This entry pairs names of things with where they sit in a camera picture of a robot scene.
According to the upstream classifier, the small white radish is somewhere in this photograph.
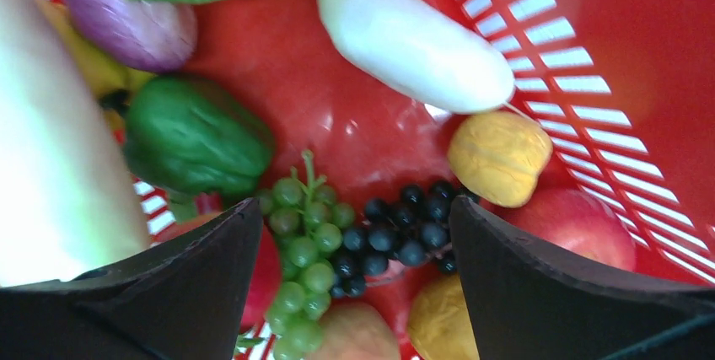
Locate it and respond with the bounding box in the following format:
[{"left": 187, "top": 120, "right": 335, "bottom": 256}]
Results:
[{"left": 317, "top": 0, "right": 515, "bottom": 114}]

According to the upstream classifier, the long white radish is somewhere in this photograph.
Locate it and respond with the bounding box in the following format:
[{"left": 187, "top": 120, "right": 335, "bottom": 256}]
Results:
[{"left": 1, "top": 0, "right": 151, "bottom": 287}]

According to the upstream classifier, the green bell pepper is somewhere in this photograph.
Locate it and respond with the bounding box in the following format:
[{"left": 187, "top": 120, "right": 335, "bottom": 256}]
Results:
[{"left": 122, "top": 74, "right": 276, "bottom": 200}]

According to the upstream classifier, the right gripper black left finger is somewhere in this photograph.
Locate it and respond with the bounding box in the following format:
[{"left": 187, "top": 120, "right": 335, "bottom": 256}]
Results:
[{"left": 1, "top": 199, "right": 263, "bottom": 359}]

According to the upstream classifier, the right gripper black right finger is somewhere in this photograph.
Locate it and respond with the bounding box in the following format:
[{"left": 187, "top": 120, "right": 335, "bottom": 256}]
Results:
[{"left": 449, "top": 196, "right": 714, "bottom": 360}]

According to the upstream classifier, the green grape bunch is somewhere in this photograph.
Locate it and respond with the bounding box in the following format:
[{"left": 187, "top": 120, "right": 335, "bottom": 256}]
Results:
[{"left": 257, "top": 149, "right": 343, "bottom": 359}]

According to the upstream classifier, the dark blue grape bunch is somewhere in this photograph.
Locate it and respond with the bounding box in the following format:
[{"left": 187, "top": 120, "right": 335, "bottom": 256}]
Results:
[{"left": 330, "top": 179, "right": 481, "bottom": 298}]

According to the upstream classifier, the pale peach fruit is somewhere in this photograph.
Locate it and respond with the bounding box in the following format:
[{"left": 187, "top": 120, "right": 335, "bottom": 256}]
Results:
[{"left": 305, "top": 302, "right": 401, "bottom": 360}]

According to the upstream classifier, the red plastic basket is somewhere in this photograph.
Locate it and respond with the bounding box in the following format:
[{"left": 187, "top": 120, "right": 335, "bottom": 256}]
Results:
[{"left": 0, "top": 0, "right": 715, "bottom": 360}]

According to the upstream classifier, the yellow lemon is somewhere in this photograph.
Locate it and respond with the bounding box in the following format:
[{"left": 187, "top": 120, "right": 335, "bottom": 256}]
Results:
[{"left": 447, "top": 110, "right": 553, "bottom": 208}]

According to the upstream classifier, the purple onion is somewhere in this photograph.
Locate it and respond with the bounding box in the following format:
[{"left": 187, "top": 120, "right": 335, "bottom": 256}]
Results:
[{"left": 63, "top": 0, "right": 197, "bottom": 73}]

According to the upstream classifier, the red tomato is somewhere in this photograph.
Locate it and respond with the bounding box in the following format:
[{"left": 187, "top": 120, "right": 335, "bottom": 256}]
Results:
[{"left": 494, "top": 187, "right": 637, "bottom": 272}]

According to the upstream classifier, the yellow mango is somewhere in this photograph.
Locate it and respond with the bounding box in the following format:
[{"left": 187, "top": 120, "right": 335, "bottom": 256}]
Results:
[{"left": 406, "top": 274, "right": 480, "bottom": 360}]

